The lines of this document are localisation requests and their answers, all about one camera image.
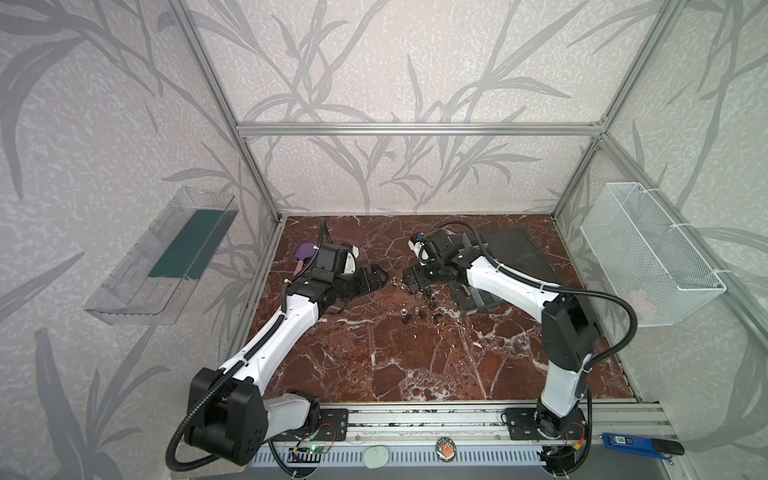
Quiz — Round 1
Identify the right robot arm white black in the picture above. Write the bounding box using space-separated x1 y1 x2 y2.
403 254 600 439

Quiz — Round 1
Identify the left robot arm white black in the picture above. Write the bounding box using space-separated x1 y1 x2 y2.
165 264 390 472

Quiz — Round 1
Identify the purple pink spatula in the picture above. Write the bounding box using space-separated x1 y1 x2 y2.
292 242 318 278

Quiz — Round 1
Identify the clear compartment organizer box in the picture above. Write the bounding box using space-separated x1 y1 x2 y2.
445 233 562 323

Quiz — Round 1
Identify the round red sticker button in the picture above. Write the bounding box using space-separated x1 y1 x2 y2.
435 437 457 463

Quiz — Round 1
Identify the blue black handheld tool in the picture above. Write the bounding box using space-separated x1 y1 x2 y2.
600 433 685 460

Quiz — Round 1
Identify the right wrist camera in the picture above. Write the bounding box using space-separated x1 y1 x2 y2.
408 230 453 267

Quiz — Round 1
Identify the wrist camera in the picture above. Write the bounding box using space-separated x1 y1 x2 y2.
408 230 453 267
312 243 359 283

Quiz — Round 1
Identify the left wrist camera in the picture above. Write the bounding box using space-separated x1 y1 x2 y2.
312 243 359 283

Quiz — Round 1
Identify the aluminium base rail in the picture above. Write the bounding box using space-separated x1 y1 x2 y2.
240 399 677 469

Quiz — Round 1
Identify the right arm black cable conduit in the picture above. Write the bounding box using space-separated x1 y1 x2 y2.
431 221 639 373

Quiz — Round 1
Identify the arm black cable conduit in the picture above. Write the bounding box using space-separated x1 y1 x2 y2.
164 311 289 472
431 221 639 373

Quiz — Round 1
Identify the clear wall tray green mat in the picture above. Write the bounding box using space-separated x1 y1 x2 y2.
84 187 239 326

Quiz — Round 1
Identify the white wire mesh basket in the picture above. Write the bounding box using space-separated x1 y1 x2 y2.
581 182 727 327

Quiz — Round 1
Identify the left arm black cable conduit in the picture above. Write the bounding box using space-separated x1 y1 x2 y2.
164 311 289 472

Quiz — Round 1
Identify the aluminium frame post left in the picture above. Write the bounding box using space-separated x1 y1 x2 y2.
168 0 282 222

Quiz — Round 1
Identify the aluminium frame post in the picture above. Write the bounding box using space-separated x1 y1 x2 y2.
168 0 282 222
551 0 687 220

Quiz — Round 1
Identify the aluminium frame post right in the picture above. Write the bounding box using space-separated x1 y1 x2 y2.
551 0 687 220

